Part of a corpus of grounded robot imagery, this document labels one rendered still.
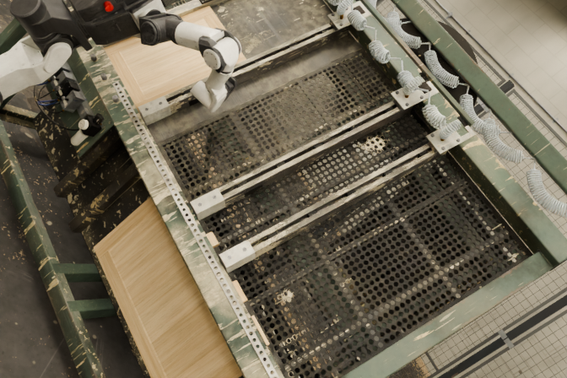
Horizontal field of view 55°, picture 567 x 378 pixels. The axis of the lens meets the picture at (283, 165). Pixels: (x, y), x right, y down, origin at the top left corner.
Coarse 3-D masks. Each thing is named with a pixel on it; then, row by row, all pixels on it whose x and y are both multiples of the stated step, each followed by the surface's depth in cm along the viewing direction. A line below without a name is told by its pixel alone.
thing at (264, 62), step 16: (352, 0) 250; (336, 16) 262; (368, 16) 263; (320, 32) 264; (336, 32) 264; (272, 48) 257; (288, 48) 260; (304, 48) 260; (240, 64) 252; (256, 64) 252; (272, 64) 257; (240, 80) 254; (176, 96) 245; (192, 96) 244; (144, 112) 239; (160, 112) 241
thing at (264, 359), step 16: (128, 112) 240; (144, 144) 233; (160, 160) 229; (176, 192) 222; (208, 256) 210; (224, 288) 204; (240, 320) 199; (256, 336) 196; (256, 352) 194; (272, 368) 191
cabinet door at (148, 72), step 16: (192, 16) 272; (208, 16) 273; (112, 48) 262; (128, 48) 262; (144, 48) 263; (160, 48) 263; (176, 48) 263; (128, 64) 258; (144, 64) 258; (160, 64) 258; (176, 64) 258; (192, 64) 259; (128, 80) 253; (144, 80) 254; (160, 80) 254; (176, 80) 254; (192, 80) 254; (144, 96) 249; (160, 96) 249
